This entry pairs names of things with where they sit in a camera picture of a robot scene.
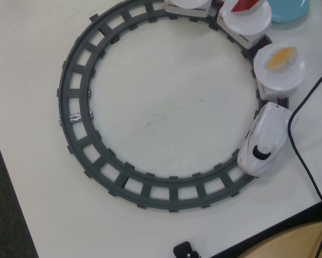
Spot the white Shinkansen toy locomotive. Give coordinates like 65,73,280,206
237,101,292,178

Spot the yellow egg sushi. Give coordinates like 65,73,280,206
265,46,298,71

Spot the red tuna sushi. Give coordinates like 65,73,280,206
230,0,266,13

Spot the light blue dish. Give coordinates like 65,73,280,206
267,0,311,23

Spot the silver foil tape strip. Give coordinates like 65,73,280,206
68,112,82,124

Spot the grey circular toy track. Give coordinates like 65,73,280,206
55,0,290,214

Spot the black plug adapter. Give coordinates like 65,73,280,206
173,241,201,258

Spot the white wagon with round plate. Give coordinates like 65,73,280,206
216,0,273,51
164,0,212,18
253,42,306,102

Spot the black camera cable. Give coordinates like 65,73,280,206
287,64,322,202

